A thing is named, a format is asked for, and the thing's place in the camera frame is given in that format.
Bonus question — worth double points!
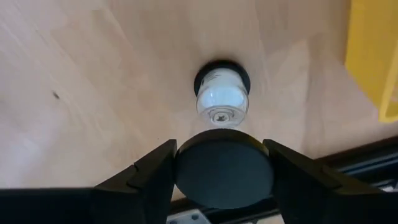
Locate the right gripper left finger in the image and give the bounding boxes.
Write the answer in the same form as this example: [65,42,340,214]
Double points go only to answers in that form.
[0,139,178,224]

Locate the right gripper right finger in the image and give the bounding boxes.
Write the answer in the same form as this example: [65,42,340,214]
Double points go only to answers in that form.
[262,138,398,224]

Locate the white sand hourglass black caps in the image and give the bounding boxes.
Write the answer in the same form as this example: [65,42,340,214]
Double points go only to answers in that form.
[173,59,275,210]

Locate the yellow plastic basket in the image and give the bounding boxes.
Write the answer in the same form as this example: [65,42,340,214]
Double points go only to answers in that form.
[344,0,398,124]

